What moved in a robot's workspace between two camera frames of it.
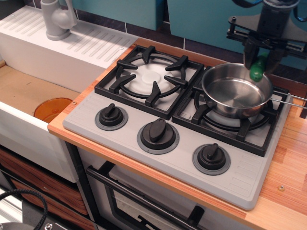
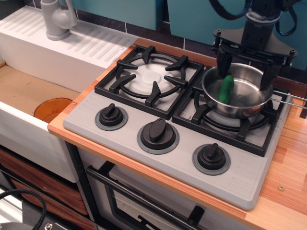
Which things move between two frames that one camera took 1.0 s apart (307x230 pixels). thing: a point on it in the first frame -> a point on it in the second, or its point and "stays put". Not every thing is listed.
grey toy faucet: [59, 22] stays put
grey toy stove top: [230, 172] stays put
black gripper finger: [274, 58] -> [271, 73]
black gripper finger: [251, 53] -> [224, 61]
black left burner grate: [151, 80] stays put
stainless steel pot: [229, 89] stays put
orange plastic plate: [48, 109] stays put
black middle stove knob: [158, 137] stays put
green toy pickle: [256, 69] -> [226, 89]
